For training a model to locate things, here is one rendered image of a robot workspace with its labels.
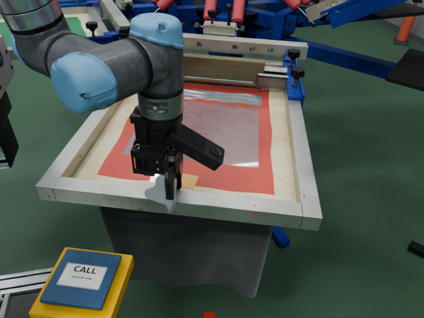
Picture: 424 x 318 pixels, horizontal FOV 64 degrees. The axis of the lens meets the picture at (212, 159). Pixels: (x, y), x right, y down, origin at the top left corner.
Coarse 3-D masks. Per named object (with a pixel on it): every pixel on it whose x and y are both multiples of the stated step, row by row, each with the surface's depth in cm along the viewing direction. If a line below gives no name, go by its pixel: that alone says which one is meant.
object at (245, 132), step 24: (264, 96) 113; (216, 120) 100; (240, 120) 100; (264, 120) 101; (240, 144) 90; (264, 144) 91; (192, 168) 82; (240, 168) 82; (264, 168) 83; (264, 192) 76
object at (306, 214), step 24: (96, 120) 90; (288, 120) 98; (72, 144) 81; (48, 168) 74; (72, 168) 77; (312, 168) 78; (48, 192) 70; (72, 192) 70; (96, 192) 69; (120, 192) 69; (192, 192) 70; (312, 192) 72; (216, 216) 69; (240, 216) 68; (264, 216) 68; (288, 216) 67; (312, 216) 66
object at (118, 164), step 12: (192, 84) 118; (192, 108) 105; (192, 120) 99; (132, 132) 93; (120, 144) 88; (132, 144) 88; (108, 156) 84; (120, 156) 84; (108, 168) 80; (120, 168) 81
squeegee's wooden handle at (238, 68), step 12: (192, 60) 111; (204, 60) 110; (216, 60) 110; (228, 60) 109; (240, 60) 109; (252, 60) 109; (264, 60) 110; (192, 72) 113; (204, 72) 113; (216, 72) 112; (228, 72) 112; (240, 72) 111; (252, 72) 111
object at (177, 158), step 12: (132, 120) 57; (144, 120) 56; (180, 120) 57; (144, 132) 59; (156, 132) 59; (144, 144) 60; (156, 144) 60; (132, 156) 60; (144, 156) 60; (156, 156) 59; (168, 156) 59; (180, 156) 64; (132, 168) 62; (144, 168) 61; (156, 168) 62
